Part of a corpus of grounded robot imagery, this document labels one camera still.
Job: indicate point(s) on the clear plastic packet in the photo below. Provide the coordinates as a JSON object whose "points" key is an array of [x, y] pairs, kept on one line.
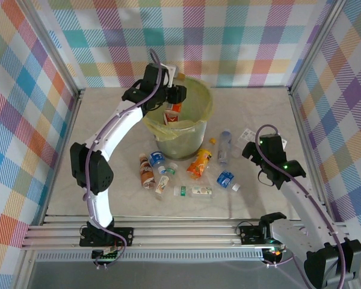
{"points": [[246, 134]]}

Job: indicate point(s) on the red label plastic bottle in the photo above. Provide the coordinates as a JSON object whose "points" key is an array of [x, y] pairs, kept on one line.
{"points": [[172, 118]]}

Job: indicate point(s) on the clear water bottle blue cap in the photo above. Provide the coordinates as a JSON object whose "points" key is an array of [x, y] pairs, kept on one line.
{"points": [[224, 150]]}

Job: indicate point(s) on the orange juice plastic bottle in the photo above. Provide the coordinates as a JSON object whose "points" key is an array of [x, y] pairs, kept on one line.
{"points": [[200, 162]]}

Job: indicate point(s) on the blue label plastic bottle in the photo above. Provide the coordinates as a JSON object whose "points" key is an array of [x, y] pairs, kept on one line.
{"points": [[225, 178], [156, 158]]}

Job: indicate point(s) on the brown label plastic bottle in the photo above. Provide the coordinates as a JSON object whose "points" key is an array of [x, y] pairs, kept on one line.
{"points": [[146, 174]]}

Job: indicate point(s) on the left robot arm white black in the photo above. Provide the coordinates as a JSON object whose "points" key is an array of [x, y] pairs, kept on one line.
{"points": [[120, 126]]}

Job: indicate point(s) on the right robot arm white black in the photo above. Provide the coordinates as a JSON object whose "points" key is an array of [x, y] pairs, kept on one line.
{"points": [[307, 204]]}

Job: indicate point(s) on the yellow plastic bin liner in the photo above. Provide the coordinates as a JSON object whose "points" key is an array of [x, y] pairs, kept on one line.
{"points": [[168, 129]]}

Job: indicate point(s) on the translucent green plastic bin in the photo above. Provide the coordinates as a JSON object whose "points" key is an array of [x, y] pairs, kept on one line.
{"points": [[183, 141]]}

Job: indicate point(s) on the yellow bottle cap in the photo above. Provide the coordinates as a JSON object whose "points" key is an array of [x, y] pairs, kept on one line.
{"points": [[212, 140]]}

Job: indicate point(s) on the green white label clear bottle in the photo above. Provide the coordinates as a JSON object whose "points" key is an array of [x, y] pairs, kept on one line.
{"points": [[198, 191]]}

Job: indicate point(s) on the beige label bottle white cap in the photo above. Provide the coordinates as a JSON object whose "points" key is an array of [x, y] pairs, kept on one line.
{"points": [[162, 183]]}

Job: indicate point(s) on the aluminium table side rail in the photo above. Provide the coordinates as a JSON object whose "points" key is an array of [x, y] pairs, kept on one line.
{"points": [[307, 135], [61, 150]]}

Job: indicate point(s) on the plaid fabric wall panel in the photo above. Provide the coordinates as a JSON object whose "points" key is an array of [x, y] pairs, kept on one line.
{"points": [[12, 120], [180, 36], [349, 105]]}

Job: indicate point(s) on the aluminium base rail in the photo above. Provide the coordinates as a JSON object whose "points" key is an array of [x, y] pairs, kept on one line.
{"points": [[183, 234]]}

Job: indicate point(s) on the aluminium frame post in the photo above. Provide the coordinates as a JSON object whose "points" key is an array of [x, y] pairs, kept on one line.
{"points": [[57, 57], [316, 45]]}

